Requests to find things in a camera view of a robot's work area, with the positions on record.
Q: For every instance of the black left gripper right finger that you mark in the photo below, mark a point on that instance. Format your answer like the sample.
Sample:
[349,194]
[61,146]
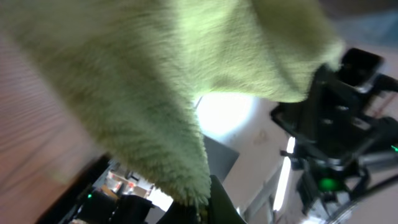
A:
[220,208]

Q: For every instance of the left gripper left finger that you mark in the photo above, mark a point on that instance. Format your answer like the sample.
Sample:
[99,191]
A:
[179,214]

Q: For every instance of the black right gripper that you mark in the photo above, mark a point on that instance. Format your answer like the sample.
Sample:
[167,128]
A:
[331,127]

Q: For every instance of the green microfiber cloth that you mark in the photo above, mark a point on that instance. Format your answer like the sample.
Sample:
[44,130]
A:
[130,70]

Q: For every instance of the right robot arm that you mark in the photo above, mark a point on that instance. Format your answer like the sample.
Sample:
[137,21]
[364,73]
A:
[325,194]

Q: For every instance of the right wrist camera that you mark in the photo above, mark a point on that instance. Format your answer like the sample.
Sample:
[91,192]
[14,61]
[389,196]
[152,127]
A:
[358,69]

